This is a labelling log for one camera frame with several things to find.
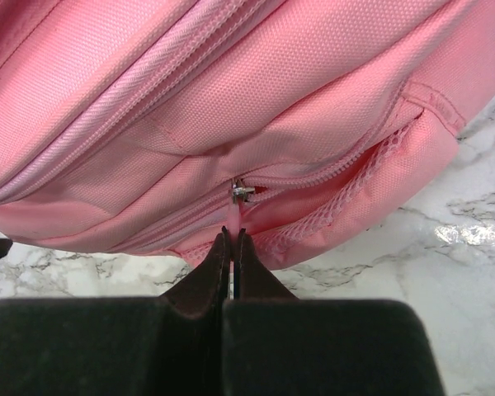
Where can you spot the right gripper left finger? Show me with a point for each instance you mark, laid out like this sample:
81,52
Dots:
162,345

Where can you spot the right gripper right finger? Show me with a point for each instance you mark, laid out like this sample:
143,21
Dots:
274,343

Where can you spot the pink student backpack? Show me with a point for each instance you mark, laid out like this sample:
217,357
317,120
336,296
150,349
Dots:
125,124

